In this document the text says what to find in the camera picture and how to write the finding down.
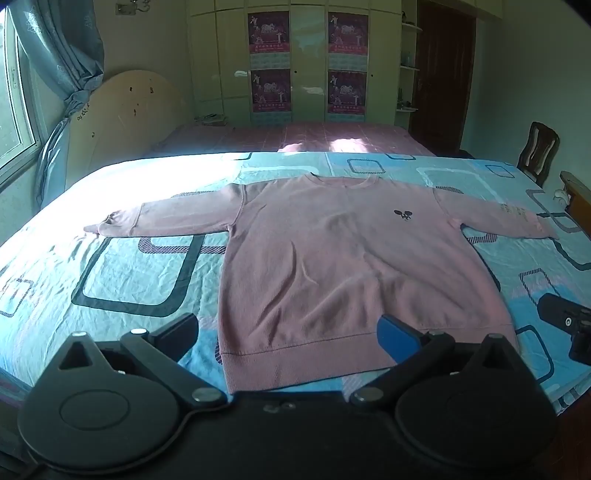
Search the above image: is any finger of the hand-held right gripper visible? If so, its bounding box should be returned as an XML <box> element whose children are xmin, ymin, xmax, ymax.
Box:
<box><xmin>538</xmin><ymin>294</ymin><xmax>591</xmax><ymax>365</ymax></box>

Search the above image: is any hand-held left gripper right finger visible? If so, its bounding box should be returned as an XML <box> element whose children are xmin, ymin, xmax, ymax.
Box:
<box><xmin>351</xmin><ymin>315</ymin><xmax>520</xmax><ymax>407</ymax></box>

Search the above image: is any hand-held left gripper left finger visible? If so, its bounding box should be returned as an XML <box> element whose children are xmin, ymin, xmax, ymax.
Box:
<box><xmin>58</xmin><ymin>313</ymin><xmax>229</xmax><ymax>408</ymax></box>

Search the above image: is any pink long-sleeved sweater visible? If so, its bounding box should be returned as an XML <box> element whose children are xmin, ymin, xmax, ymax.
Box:
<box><xmin>84</xmin><ymin>173</ymin><xmax>559</xmax><ymax>395</ymax></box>

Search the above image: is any wooden bed footboard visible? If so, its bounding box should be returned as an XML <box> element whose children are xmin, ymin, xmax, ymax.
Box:
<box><xmin>560</xmin><ymin>171</ymin><xmax>591</xmax><ymax>227</ymax></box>

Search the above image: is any blue patterned bedsheet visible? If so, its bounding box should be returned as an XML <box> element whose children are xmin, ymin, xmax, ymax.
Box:
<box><xmin>0</xmin><ymin>151</ymin><xmax>591</xmax><ymax>416</ymax></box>

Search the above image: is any dark wooden chair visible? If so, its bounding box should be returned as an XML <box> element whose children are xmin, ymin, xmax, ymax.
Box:
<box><xmin>516</xmin><ymin>121</ymin><xmax>560</xmax><ymax>188</ymax></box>

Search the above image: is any pink checked bedspread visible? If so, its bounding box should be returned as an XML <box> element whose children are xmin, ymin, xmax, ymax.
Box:
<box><xmin>152</xmin><ymin>121</ymin><xmax>437</xmax><ymax>158</ymax></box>

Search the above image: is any cream arched headboard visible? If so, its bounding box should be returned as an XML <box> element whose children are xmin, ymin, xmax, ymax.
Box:
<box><xmin>67</xmin><ymin>70</ymin><xmax>190</xmax><ymax>185</ymax></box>

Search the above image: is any dark wooden door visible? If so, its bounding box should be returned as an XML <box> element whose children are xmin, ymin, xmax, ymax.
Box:
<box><xmin>411</xmin><ymin>2</ymin><xmax>476</xmax><ymax>154</ymax></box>

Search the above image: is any corner shelf unit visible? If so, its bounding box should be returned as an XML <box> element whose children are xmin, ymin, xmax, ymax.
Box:
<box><xmin>396</xmin><ymin>14</ymin><xmax>423</xmax><ymax>130</ymax></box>

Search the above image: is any pale green wardrobe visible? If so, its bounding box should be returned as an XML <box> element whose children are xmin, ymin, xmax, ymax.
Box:
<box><xmin>187</xmin><ymin>0</ymin><xmax>411</xmax><ymax>130</ymax></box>

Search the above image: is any window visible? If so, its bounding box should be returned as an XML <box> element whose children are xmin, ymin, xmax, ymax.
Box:
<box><xmin>0</xmin><ymin>9</ymin><xmax>40</xmax><ymax>185</ymax></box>

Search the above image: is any blue grey curtain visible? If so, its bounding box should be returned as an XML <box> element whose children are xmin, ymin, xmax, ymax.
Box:
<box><xmin>16</xmin><ymin>0</ymin><xmax>105</xmax><ymax>208</ymax></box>

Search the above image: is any purple wall poster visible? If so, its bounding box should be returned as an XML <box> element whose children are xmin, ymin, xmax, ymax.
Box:
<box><xmin>248</xmin><ymin>11</ymin><xmax>290</xmax><ymax>54</ymax></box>
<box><xmin>329</xmin><ymin>70</ymin><xmax>367</xmax><ymax>114</ymax></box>
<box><xmin>329</xmin><ymin>12</ymin><xmax>368</xmax><ymax>54</ymax></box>
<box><xmin>250</xmin><ymin>69</ymin><xmax>291</xmax><ymax>113</ymax></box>

